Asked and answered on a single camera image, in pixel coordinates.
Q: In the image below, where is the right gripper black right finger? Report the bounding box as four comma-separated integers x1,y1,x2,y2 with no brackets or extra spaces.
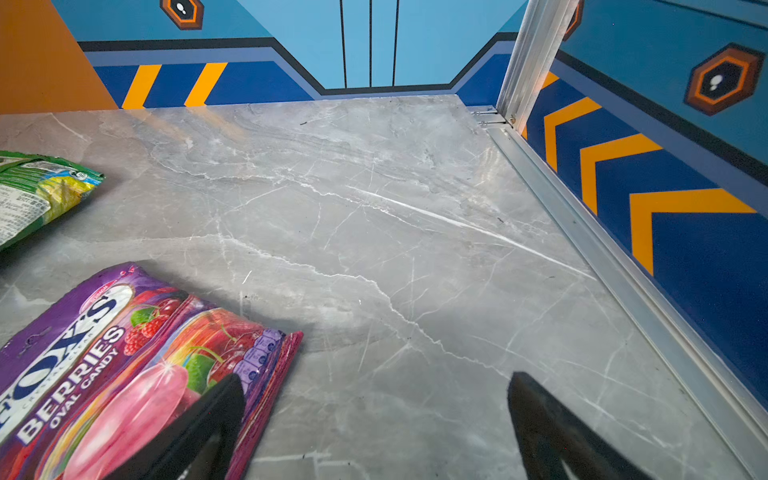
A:
507,371,649,479

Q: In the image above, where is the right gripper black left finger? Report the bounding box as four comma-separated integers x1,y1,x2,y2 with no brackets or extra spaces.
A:
108,374,245,479

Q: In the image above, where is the purple Fox's berries candy bag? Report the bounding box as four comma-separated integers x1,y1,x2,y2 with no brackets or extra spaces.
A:
1,263,303,479

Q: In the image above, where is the green lime candy bag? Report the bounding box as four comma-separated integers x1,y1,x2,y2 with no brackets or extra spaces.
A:
1,151,105,249

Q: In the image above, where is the aluminium table edge rail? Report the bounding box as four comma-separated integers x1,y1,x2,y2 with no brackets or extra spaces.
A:
470,106,767,479

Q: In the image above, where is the aluminium corner post right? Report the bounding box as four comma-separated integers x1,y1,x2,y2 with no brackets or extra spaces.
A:
496,0,579,134

